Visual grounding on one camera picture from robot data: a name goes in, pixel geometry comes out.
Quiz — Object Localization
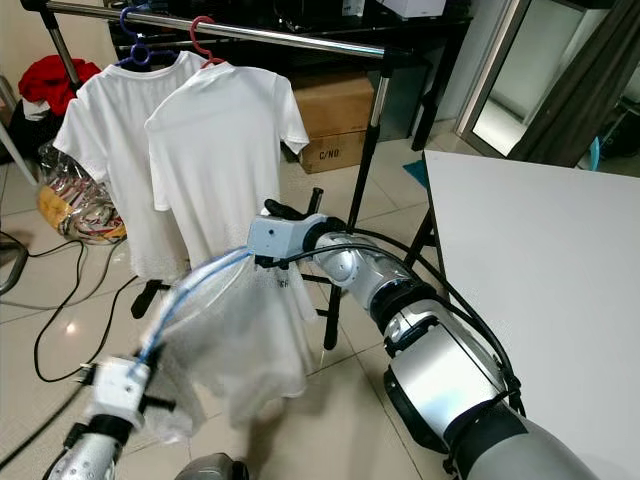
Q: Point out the blue clothes hanger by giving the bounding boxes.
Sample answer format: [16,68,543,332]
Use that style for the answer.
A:
[135,248,251,366]

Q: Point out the white T-shirt black print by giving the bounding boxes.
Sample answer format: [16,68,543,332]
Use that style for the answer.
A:
[140,240,316,441]

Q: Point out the red clothes hanger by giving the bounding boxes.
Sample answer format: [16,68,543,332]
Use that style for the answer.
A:
[188,15,226,69]

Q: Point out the purple clothes hanger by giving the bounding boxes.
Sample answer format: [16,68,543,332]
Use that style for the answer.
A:
[115,5,179,69]

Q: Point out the white hanging garment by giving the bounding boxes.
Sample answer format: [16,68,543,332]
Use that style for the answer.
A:
[53,50,209,283]
[145,62,309,266]

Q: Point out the brown cardboard box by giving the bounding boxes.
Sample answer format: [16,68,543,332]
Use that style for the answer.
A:
[290,75,376,176]

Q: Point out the teal rug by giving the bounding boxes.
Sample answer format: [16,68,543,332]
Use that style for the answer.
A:
[402,158,431,191]

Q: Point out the silver framed glass door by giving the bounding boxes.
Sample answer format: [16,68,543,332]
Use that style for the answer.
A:
[455,0,640,166]

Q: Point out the clear bag of hangers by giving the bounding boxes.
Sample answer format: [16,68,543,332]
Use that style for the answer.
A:
[38,140,129,246]

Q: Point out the white box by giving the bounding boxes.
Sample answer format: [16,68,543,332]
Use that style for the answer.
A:
[380,0,456,21]

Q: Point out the grey table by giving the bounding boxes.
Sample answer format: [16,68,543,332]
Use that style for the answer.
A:
[400,150,640,480]

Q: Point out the red clothes heap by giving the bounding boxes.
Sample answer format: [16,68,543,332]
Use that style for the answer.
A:
[20,55,101,116]

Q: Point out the black fabric heap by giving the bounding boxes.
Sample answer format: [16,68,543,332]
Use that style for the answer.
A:
[15,100,61,151]

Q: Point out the white tube stand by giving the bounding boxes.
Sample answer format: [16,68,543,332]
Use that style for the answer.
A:
[0,80,41,186]

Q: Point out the grey floor fan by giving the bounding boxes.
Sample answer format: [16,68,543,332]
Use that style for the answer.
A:
[0,235,29,296]

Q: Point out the dark curtain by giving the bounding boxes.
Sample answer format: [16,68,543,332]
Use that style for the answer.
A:
[520,10,640,166]

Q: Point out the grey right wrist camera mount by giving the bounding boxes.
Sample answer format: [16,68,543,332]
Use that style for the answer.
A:
[248,213,326,271]

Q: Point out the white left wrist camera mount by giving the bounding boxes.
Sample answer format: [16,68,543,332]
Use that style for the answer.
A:
[95,358,156,416]

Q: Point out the black floor cable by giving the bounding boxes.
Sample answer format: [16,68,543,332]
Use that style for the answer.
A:
[32,240,151,386]

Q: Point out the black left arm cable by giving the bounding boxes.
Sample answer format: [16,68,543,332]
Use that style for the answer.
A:
[0,400,86,471]

